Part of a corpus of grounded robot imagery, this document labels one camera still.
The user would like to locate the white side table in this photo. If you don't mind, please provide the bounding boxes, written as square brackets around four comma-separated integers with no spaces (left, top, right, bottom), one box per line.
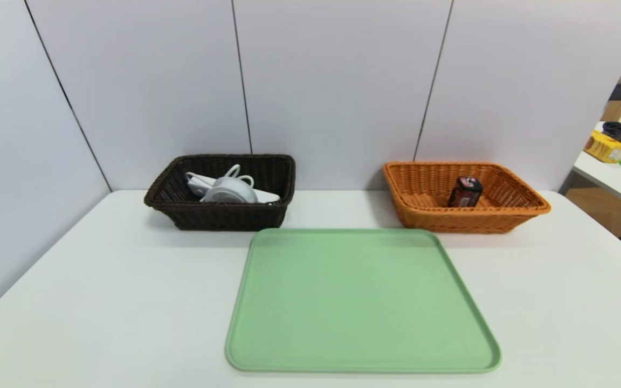
[573,121,621,213]

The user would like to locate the black drink carton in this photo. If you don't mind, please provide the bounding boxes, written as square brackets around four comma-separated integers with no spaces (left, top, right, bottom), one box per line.
[447,176,484,209]

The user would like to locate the light green plastic tray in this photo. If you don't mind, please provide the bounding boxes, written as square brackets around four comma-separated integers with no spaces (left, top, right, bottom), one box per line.
[225,227,503,374]

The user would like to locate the dark brown wicker basket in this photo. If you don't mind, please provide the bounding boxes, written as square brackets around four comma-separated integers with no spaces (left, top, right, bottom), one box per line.
[143,154,296,232]

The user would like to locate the yellow box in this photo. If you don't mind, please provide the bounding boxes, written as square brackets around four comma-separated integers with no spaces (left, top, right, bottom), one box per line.
[584,131,621,164]

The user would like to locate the clear lidded plastic container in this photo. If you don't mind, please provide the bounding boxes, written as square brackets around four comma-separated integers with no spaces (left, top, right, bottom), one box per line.
[200,177,260,204]

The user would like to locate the white power strip with cable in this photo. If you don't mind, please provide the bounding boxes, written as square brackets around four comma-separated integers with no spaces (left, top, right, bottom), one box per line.
[185,164,281,204]

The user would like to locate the orange wicker basket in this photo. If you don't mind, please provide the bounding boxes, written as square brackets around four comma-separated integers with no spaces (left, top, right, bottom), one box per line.
[383,161,552,234]

